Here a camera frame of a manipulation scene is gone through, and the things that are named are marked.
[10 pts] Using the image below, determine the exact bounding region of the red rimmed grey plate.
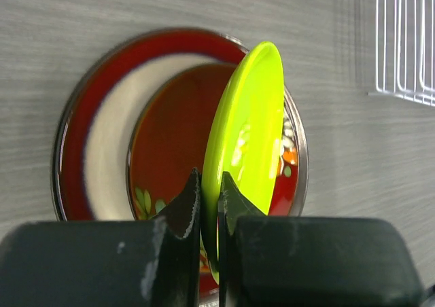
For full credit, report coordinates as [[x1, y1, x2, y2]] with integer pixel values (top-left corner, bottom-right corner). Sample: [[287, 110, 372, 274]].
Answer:
[[52, 27, 247, 221]]

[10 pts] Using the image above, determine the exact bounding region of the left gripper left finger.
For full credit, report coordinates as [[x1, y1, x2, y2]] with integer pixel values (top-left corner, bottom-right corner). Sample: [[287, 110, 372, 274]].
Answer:
[[1, 170, 201, 306]]

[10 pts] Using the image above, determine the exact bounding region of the white wire dish rack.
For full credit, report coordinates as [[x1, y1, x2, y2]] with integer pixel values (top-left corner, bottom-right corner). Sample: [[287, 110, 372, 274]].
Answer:
[[374, 0, 434, 107]]

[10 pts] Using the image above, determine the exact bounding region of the green plate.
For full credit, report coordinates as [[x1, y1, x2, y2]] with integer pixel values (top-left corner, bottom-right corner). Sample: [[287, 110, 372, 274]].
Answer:
[[201, 41, 284, 282]]

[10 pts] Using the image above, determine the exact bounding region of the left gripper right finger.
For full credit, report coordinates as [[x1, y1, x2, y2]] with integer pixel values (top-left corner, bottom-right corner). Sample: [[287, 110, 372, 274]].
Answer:
[[217, 173, 425, 306]]

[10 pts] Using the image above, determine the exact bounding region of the dark patterned plate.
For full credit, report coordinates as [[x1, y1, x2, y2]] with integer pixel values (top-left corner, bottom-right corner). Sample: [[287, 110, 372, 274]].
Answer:
[[126, 62, 302, 294]]

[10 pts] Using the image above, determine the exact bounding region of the brown rimmed cream plate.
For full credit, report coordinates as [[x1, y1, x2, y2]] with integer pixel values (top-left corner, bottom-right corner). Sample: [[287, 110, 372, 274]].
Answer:
[[50, 26, 310, 301]]

